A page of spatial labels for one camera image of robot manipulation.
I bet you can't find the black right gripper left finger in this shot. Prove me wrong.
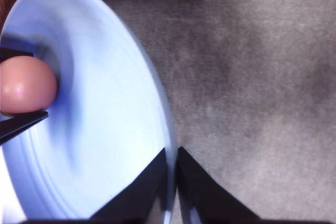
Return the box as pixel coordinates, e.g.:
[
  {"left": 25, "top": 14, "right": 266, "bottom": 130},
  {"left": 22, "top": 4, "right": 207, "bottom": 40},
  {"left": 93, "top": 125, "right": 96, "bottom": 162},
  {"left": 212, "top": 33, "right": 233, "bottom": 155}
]
[{"left": 90, "top": 148, "right": 169, "bottom": 223}]

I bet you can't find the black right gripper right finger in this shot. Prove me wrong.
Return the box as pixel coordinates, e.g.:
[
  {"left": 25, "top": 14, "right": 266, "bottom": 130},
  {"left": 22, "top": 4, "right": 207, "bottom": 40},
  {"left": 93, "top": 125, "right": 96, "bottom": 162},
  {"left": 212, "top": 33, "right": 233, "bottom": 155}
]
[{"left": 176, "top": 147, "right": 262, "bottom": 224}]

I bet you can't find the brown egg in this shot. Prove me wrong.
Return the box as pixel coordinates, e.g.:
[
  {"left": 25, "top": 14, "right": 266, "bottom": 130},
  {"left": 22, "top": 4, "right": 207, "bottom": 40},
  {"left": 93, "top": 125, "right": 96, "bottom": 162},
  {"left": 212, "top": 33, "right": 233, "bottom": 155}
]
[{"left": 0, "top": 56, "right": 58, "bottom": 113}]

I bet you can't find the blue plate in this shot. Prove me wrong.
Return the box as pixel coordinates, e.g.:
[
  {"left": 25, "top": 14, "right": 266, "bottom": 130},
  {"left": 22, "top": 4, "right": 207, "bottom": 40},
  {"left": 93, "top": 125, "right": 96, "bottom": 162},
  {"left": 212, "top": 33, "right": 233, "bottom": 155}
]
[{"left": 0, "top": 0, "right": 177, "bottom": 224}]

